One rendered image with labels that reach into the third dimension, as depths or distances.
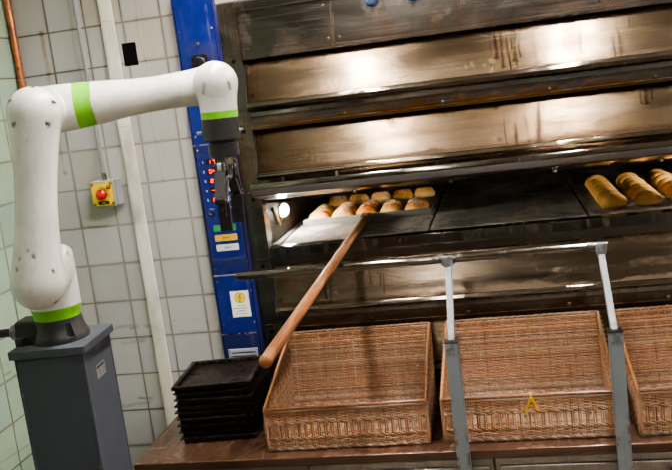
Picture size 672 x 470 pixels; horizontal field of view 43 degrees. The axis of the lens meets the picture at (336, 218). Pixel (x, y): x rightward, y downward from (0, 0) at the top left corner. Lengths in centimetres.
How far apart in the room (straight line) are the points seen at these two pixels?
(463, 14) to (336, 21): 45
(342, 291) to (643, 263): 109
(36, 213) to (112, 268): 144
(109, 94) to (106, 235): 134
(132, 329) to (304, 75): 123
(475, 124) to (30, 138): 164
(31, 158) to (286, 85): 133
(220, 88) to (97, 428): 93
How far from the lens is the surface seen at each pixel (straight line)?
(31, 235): 214
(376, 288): 325
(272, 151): 325
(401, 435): 297
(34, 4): 358
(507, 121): 314
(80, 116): 226
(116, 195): 341
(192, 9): 328
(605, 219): 320
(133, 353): 361
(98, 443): 236
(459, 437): 277
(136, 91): 225
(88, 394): 232
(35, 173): 212
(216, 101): 212
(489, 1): 315
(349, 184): 305
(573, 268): 322
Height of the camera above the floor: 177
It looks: 9 degrees down
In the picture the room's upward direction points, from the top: 7 degrees counter-clockwise
